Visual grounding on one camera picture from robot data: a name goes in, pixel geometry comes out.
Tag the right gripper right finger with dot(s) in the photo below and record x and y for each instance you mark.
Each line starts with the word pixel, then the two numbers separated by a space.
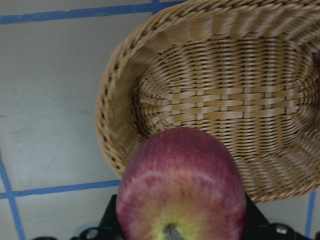
pixel 257 227

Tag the red yellow apple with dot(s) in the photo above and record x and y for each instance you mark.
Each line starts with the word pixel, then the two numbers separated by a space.
pixel 185 179

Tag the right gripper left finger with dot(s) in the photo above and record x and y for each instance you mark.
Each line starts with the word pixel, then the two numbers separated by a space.
pixel 108 228

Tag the woven wicker basket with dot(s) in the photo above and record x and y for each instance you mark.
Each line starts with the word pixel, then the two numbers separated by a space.
pixel 245 71

